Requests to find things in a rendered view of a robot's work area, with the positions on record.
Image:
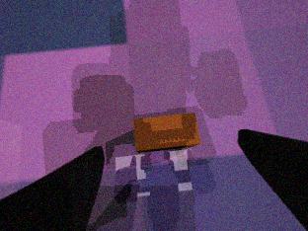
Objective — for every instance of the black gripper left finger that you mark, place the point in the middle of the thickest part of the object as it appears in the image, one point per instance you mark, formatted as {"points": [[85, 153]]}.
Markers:
{"points": [[60, 201]]}

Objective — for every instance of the orange block with dark square face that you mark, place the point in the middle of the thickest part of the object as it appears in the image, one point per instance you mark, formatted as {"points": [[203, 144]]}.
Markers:
{"points": [[165, 132]]}

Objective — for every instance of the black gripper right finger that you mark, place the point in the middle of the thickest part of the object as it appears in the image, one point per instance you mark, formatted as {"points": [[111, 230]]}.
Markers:
{"points": [[283, 163]]}

